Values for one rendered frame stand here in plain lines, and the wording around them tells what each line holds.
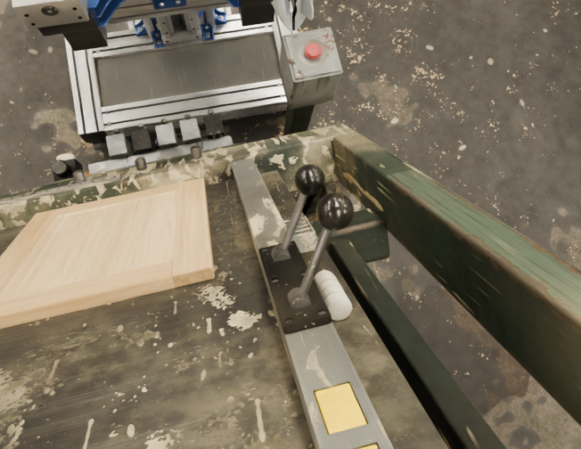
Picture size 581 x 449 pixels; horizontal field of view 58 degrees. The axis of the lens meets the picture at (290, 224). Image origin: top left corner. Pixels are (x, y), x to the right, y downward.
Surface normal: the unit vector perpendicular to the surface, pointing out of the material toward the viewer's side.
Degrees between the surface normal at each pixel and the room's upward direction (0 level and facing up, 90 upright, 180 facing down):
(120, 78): 0
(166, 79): 0
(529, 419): 0
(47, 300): 60
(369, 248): 30
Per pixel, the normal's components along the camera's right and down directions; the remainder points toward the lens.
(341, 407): -0.17, -0.91
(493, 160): 0.07, -0.16
